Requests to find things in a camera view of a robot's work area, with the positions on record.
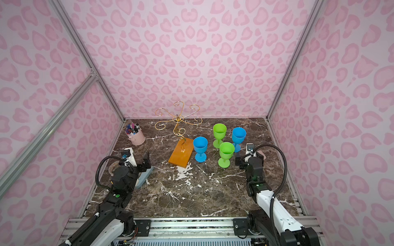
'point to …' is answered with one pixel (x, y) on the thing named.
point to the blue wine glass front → (200, 145)
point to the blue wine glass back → (238, 136)
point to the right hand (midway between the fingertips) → (247, 151)
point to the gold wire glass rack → (178, 117)
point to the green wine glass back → (227, 150)
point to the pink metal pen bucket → (135, 134)
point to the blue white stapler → (143, 176)
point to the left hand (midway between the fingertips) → (140, 152)
